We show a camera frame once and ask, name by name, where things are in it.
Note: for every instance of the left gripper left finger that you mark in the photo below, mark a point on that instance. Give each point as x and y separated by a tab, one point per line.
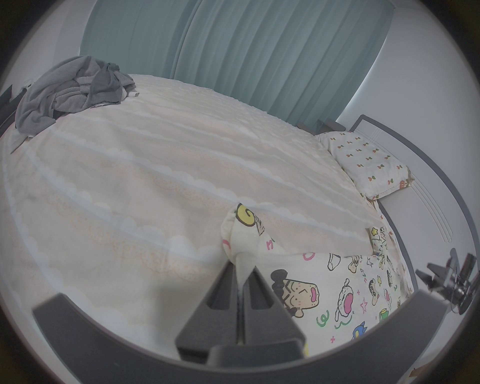
212	311

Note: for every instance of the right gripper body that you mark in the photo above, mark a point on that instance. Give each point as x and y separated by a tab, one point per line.
452	270

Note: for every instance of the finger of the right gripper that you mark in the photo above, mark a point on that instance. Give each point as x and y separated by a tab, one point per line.
438	268
429	278

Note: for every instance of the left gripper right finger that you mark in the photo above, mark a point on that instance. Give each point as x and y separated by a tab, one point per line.
270	318

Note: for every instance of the white printed pyjama top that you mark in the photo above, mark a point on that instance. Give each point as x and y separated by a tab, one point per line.
318	285

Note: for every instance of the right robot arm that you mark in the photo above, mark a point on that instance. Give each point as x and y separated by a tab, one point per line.
468	296

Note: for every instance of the white printed pillow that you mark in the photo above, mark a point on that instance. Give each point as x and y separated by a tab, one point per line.
369	165

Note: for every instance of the bed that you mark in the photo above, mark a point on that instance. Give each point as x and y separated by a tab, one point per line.
168	168

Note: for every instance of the grey bedside table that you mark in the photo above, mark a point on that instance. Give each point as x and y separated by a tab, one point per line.
324	125

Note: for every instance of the white garment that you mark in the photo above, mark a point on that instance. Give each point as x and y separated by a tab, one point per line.
18	141

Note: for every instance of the blue-green curtain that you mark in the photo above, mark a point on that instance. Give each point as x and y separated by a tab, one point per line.
243	52

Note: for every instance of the grey garment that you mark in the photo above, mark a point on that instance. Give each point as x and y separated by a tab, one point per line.
67	93

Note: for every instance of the black stand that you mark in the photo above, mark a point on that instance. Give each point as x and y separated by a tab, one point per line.
5	108

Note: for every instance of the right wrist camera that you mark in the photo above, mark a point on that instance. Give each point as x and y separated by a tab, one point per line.
468	264

